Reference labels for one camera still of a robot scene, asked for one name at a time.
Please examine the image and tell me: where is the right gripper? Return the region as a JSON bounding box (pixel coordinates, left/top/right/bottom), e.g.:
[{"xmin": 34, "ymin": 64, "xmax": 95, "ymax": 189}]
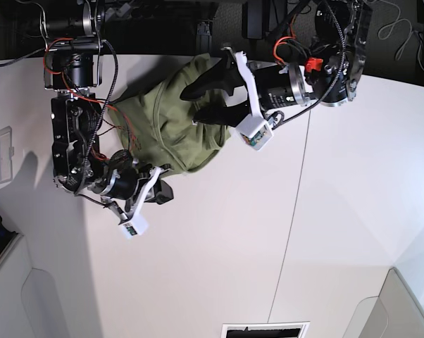
[{"xmin": 101, "ymin": 164, "xmax": 174, "ymax": 224}]

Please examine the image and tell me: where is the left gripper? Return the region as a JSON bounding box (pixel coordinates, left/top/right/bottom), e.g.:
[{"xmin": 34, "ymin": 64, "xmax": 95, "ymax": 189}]
[{"xmin": 180, "ymin": 46, "xmax": 282, "ymax": 130}]

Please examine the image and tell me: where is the green t-shirt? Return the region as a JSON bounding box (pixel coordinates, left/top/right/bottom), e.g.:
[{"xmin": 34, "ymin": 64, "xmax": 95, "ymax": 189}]
[{"xmin": 108, "ymin": 54, "xmax": 231, "ymax": 175}]

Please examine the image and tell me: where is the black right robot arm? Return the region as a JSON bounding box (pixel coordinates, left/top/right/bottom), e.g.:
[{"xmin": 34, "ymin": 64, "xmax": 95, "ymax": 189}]
[{"xmin": 36, "ymin": 1, "xmax": 173, "ymax": 236}]

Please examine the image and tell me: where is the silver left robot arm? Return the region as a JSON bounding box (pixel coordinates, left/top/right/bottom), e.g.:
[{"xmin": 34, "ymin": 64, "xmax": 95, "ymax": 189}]
[{"xmin": 180, "ymin": 1, "xmax": 373, "ymax": 130}]

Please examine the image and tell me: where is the clear plastic tray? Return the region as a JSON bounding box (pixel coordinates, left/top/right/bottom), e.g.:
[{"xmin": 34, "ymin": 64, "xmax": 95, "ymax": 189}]
[{"xmin": 0, "ymin": 126, "xmax": 14, "ymax": 184}]

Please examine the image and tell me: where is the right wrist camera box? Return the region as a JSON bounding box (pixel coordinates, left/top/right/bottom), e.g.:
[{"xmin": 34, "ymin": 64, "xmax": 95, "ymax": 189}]
[{"xmin": 119, "ymin": 214, "xmax": 149, "ymax": 239}]

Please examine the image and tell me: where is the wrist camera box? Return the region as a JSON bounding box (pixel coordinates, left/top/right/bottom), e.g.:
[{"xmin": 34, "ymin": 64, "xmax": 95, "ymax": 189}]
[
  {"xmin": 235, "ymin": 114, "xmax": 274, "ymax": 151},
  {"xmin": 119, "ymin": 214, "xmax": 149, "ymax": 239}
]

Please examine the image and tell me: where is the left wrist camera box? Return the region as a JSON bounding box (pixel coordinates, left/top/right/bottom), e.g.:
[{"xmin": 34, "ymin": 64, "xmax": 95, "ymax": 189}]
[{"xmin": 235, "ymin": 114, "xmax": 274, "ymax": 151}]

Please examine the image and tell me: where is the aluminium frame post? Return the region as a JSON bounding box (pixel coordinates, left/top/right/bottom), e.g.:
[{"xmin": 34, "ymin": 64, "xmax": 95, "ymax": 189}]
[{"xmin": 195, "ymin": 21, "xmax": 212, "ymax": 54}]

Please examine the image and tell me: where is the white cable on floor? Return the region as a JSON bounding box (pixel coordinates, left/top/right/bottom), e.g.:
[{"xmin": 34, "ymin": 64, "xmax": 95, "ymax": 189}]
[{"xmin": 377, "ymin": 0, "xmax": 424, "ymax": 61}]

